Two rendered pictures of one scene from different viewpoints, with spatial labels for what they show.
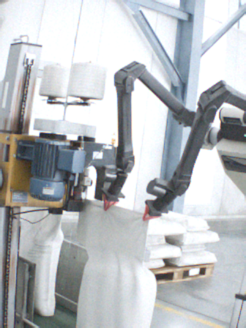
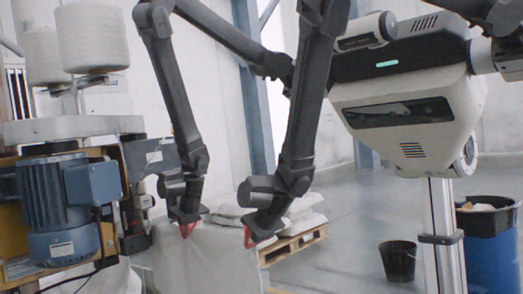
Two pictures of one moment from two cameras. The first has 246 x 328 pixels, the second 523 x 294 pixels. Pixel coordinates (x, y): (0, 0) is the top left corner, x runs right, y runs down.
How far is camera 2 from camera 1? 1.36 m
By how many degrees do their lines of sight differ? 5
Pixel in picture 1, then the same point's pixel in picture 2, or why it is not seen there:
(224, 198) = not seen: hidden behind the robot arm
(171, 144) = (252, 120)
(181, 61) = not seen: hidden behind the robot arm
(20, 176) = (15, 230)
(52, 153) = (51, 180)
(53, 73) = (38, 43)
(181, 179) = (296, 167)
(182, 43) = (240, 23)
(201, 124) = (317, 47)
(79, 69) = (65, 16)
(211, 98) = not seen: outside the picture
